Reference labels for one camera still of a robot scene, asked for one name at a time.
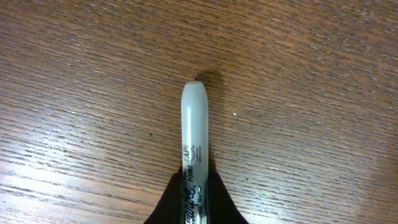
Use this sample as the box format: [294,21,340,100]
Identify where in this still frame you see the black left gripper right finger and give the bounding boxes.
[206,171,248,224]

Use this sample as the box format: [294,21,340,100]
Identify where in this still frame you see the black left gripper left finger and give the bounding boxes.
[144,169,183,224]

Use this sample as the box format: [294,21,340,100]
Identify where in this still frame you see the black white marker pen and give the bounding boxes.
[181,81,209,224]

